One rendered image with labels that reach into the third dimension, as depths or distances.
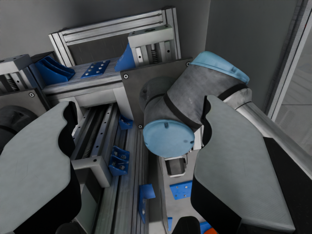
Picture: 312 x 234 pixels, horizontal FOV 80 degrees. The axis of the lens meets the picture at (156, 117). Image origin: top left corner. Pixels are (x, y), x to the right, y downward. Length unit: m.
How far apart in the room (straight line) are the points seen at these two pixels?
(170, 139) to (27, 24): 1.58
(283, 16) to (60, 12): 1.41
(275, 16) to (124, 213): 0.79
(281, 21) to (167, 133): 0.58
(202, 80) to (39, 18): 1.54
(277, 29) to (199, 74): 0.49
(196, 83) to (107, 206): 0.37
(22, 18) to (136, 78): 1.36
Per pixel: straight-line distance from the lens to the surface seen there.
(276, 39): 0.82
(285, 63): 0.76
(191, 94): 0.39
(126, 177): 0.57
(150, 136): 0.41
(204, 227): 3.60
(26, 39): 1.86
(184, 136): 0.41
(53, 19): 1.74
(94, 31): 1.42
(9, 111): 0.74
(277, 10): 0.85
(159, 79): 0.57
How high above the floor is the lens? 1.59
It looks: 57 degrees down
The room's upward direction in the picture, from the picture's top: 175 degrees clockwise
